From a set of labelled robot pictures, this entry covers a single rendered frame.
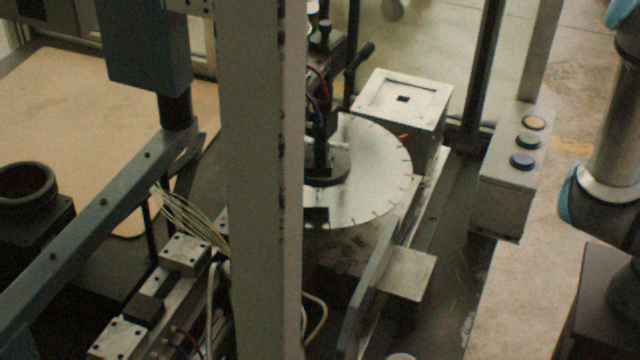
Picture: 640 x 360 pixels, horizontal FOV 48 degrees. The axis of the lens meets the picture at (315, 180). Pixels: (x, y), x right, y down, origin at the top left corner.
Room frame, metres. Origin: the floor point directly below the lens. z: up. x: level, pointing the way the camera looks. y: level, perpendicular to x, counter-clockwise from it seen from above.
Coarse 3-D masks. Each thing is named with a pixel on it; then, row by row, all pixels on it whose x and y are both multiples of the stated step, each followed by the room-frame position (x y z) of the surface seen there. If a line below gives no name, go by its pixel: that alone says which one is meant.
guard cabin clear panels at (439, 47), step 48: (336, 0) 1.49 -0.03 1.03; (384, 0) 1.45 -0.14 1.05; (432, 0) 1.42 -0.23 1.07; (480, 0) 1.38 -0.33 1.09; (528, 0) 1.35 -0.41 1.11; (0, 48) 1.71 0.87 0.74; (192, 48) 1.63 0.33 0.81; (384, 48) 1.45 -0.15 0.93; (432, 48) 1.41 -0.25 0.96; (336, 96) 1.49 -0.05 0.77
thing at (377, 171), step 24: (360, 120) 1.14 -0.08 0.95; (360, 144) 1.07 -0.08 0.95; (384, 144) 1.07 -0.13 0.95; (360, 168) 1.00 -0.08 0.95; (384, 168) 1.00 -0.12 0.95; (408, 168) 1.00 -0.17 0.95; (312, 192) 0.93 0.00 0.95; (336, 192) 0.93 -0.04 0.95; (360, 192) 0.93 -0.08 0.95; (384, 192) 0.94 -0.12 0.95; (312, 216) 0.87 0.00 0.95; (336, 216) 0.87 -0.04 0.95; (360, 216) 0.87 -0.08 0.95
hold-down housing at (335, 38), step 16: (320, 32) 0.93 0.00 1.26; (336, 32) 0.94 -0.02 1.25; (320, 48) 0.90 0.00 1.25; (336, 48) 0.91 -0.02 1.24; (336, 64) 0.92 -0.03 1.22; (320, 96) 0.92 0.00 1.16; (320, 112) 0.92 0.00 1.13; (336, 112) 0.93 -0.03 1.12; (320, 128) 0.91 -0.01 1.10; (336, 128) 0.93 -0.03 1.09
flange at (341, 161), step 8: (304, 152) 1.02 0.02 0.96; (312, 152) 1.01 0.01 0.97; (328, 152) 1.01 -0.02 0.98; (336, 152) 1.03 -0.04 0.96; (344, 152) 1.03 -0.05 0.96; (336, 160) 1.00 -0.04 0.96; (344, 160) 1.01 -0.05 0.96; (336, 168) 0.98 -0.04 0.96; (344, 168) 0.99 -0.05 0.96; (336, 176) 0.96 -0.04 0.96; (344, 176) 0.97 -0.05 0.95
